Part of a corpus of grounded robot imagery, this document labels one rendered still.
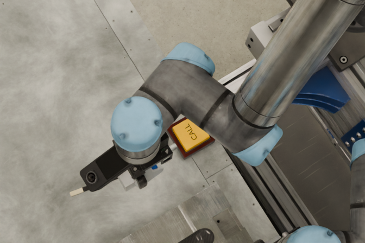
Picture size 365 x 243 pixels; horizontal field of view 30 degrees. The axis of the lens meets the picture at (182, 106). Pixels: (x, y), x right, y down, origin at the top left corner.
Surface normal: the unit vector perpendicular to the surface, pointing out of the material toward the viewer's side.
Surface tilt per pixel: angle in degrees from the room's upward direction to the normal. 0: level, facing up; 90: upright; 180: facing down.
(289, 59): 57
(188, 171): 0
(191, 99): 33
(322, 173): 0
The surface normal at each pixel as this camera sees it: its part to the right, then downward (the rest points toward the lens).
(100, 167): -0.38, 0.06
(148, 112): 0.04, -0.26
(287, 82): -0.10, 0.69
